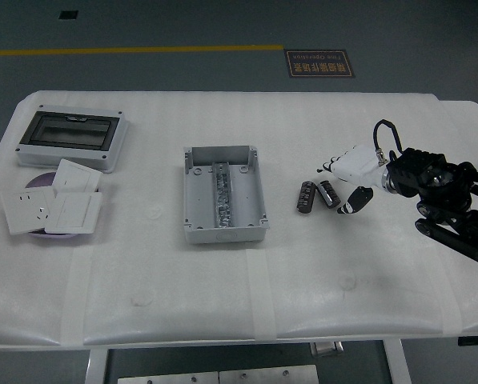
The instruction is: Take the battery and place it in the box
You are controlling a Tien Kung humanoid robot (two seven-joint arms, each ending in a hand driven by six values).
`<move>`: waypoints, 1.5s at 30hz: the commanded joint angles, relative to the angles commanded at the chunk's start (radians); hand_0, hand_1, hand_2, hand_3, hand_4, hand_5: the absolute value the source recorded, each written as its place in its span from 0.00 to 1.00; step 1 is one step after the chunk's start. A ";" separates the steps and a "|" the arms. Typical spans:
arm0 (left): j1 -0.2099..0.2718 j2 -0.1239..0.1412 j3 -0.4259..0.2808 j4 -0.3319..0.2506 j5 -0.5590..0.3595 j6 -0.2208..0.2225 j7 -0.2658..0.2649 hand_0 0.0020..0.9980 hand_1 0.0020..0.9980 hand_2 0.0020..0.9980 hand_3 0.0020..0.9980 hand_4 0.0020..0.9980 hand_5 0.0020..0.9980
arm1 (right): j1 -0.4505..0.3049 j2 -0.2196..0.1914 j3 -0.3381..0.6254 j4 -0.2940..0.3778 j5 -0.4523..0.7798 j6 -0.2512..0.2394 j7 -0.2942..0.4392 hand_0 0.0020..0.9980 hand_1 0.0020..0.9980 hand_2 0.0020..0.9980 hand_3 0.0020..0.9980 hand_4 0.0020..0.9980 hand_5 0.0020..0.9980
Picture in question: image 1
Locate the purple round plate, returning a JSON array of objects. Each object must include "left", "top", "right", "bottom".
[{"left": 24, "top": 171, "right": 102, "bottom": 240}]

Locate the metal table bracket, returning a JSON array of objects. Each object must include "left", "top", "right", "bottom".
[{"left": 310, "top": 339, "right": 344, "bottom": 358}]

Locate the grey enclosure lid with window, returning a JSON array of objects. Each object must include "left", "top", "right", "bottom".
[{"left": 14, "top": 104, "right": 131, "bottom": 174}]

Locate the metal mounting rail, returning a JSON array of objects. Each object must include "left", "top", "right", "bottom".
[{"left": 211, "top": 161, "right": 235, "bottom": 230}]

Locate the brown floor sign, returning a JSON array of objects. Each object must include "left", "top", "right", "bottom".
[{"left": 284, "top": 49, "right": 356, "bottom": 79}]

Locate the white wall socket panel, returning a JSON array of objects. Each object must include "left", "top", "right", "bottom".
[{"left": 0, "top": 187, "right": 60, "bottom": 235}]

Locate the open grey junction box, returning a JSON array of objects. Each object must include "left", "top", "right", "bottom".
[{"left": 182, "top": 145, "right": 271, "bottom": 245}]

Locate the white tape strip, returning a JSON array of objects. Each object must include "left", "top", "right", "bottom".
[
  {"left": 245, "top": 247, "right": 278, "bottom": 342},
  {"left": 59, "top": 249, "right": 94, "bottom": 346},
  {"left": 438, "top": 302, "right": 464, "bottom": 336}
]

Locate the white table leg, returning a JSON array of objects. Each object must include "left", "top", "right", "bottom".
[
  {"left": 384, "top": 339, "right": 414, "bottom": 384},
  {"left": 83, "top": 345, "right": 110, "bottom": 384}
]

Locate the metal base plate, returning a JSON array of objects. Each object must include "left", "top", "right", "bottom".
[
  {"left": 117, "top": 371, "right": 220, "bottom": 384},
  {"left": 219, "top": 365, "right": 320, "bottom": 384}
]

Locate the white wall switch panel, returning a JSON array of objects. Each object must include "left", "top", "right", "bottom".
[
  {"left": 44, "top": 191, "right": 104, "bottom": 234},
  {"left": 52, "top": 158, "right": 103, "bottom": 193}
]

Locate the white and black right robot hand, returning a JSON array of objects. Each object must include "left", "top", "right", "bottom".
[{"left": 315, "top": 144, "right": 386, "bottom": 217}]

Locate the white foam mat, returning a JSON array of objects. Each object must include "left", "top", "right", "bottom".
[{"left": 0, "top": 89, "right": 478, "bottom": 346}]

